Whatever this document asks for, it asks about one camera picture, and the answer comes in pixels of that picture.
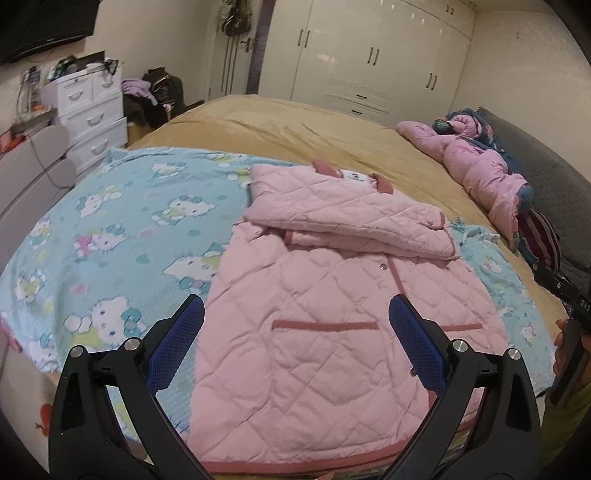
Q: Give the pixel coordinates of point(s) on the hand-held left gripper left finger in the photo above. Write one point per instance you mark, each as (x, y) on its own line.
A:
(178, 337)

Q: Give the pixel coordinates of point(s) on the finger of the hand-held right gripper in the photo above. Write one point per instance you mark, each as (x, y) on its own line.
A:
(549, 279)

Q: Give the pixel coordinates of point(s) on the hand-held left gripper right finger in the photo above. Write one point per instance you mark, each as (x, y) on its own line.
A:
(413, 341)

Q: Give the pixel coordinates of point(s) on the pink quilted jacket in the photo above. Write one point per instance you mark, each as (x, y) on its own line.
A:
(300, 323)

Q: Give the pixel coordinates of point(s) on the person's right forearm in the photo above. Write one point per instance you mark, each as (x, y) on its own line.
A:
(572, 424)

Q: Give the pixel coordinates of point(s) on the dark clothes pile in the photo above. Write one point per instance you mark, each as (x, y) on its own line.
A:
(166, 87)
(143, 113)

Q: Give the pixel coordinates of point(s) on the purple clothes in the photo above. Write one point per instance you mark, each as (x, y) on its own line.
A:
(136, 88)

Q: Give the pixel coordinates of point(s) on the person's right hand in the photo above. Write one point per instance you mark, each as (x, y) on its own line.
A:
(559, 339)

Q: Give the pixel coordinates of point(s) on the dark striped cloth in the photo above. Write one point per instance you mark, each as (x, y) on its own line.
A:
(540, 235)

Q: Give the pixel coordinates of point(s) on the grey padded headboard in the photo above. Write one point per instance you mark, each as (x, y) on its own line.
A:
(554, 184)

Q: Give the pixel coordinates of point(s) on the pink padded garment pile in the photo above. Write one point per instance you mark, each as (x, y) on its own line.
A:
(480, 175)

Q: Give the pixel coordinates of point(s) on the blue cartoon print blanket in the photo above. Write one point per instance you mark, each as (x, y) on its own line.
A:
(115, 221)

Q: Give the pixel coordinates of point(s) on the cream printed sheet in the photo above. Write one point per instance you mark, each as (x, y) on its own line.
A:
(39, 415)

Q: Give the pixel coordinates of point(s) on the grey rounded cabinet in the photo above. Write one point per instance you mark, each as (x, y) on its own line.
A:
(32, 184)

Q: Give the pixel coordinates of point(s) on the white drawer chest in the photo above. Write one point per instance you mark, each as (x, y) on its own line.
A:
(87, 120)

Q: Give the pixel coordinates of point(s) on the tan bed cover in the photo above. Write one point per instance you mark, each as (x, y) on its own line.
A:
(300, 124)

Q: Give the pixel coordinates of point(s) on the cream room door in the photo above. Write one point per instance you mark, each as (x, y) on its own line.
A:
(240, 64)

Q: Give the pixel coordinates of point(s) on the white wardrobe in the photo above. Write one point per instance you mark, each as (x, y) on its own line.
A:
(369, 46)

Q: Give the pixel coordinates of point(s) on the hanging bags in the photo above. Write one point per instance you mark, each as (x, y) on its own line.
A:
(235, 18)

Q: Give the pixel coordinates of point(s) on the black flat television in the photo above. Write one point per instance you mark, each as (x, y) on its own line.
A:
(41, 23)

